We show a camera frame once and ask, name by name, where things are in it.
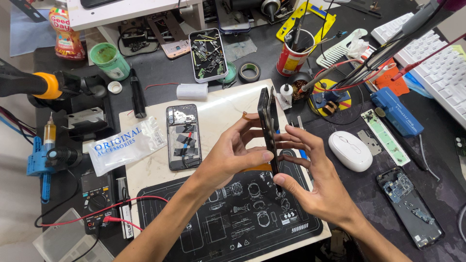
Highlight packed tweezers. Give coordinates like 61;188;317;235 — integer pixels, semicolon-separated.
115;177;135;240

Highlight small white glue bottle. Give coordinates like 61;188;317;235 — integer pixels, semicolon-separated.
280;83;294;107

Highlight red test probe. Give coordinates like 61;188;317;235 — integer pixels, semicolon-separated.
391;32;466;82

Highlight blue handheld repair device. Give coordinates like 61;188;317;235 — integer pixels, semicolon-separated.
370;87;425;138

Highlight blue plastic syringe stand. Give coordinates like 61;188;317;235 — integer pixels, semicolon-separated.
26;136;52;204

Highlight black tape roll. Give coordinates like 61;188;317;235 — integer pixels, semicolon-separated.
238;61;262;83

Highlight green screw sorting strip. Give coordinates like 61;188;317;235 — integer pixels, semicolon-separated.
361;109;411;167

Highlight tin of phone parts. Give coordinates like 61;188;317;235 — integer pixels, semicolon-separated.
188;28;229;84

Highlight black printed repair mat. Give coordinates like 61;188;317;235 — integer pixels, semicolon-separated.
136;148;324;262

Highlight black digital multimeter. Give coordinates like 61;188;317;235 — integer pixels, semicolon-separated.
80;173;119;236

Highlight black phone screen panel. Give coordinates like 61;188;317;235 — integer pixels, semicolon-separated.
257;86;283;194

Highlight grey arm with cables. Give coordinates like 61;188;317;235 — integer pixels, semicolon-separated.
341;0;466;89

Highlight white paper roll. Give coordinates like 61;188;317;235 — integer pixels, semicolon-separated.
176;82;209;100

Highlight grey metal shield plate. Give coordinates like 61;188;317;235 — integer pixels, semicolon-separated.
356;130;383;156

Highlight white crumpled tissue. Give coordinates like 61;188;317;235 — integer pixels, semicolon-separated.
347;29;370;59

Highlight red multimeter lead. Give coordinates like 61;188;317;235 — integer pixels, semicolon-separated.
39;195;170;232

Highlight opened phone with circuit board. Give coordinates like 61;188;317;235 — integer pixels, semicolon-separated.
376;166;446;250

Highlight opened black phone body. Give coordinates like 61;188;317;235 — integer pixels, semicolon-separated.
166;104;202;171

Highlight yellow plastic tool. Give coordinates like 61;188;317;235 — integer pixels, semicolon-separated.
275;1;336;45

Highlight person's right hand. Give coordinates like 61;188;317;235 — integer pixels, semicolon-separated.
273;125;357;229

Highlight red can tool holder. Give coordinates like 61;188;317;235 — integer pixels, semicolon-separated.
275;29;316;77

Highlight blue handled screwdriver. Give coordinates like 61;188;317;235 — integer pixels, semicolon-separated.
275;128;309;161

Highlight pink phone frame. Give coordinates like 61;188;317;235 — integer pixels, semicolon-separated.
147;11;192;60

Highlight amber flux syringe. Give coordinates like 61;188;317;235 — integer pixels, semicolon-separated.
43;112;57;152

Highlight coffee drink bottle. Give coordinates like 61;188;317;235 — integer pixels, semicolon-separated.
49;0;86;61

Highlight yellow black soldering iron stand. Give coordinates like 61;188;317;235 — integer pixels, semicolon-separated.
307;78;352;117

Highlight brass wool tip cleaner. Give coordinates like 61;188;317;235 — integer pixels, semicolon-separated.
291;71;314;103

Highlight black orange hot air gun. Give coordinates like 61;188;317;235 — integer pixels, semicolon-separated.
0;58;108;110

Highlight orange paper note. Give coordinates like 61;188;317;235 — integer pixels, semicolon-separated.
374;63;410;97

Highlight white plastic comb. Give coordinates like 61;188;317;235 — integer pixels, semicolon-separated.
316;29;368;69

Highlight light blue paper sheet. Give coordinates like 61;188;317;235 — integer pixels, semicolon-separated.
10;4;57;57

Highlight clear plastic accessory bag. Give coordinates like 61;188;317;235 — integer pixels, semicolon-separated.
87;116;168;177

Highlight green plastic jar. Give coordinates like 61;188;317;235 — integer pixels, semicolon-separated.
89;42;131;82

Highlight black cylindrical lamp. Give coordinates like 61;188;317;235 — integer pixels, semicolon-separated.
45;146;84;170

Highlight person's left hand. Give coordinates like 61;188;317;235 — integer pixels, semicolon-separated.
191;116;274;193

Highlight white computer mouse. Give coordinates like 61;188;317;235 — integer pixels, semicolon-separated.
328;131;374;172

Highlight dark phone with blue edge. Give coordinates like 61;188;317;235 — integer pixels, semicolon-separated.
214;0;252;35

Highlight teal round dish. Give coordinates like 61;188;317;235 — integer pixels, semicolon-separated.
218;61;237;84

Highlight black pen-shaped tool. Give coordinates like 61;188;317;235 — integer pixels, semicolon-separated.
129;68;147;119

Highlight clear plastic box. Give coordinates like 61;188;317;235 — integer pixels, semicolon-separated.
32;208;116;262

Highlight white keyboard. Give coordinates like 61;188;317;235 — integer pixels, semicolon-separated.
371;12;466;129

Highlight black microscope head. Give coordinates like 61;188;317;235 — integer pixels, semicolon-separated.
232;0;282;23

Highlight white shelf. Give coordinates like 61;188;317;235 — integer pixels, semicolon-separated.
67;0;205;47

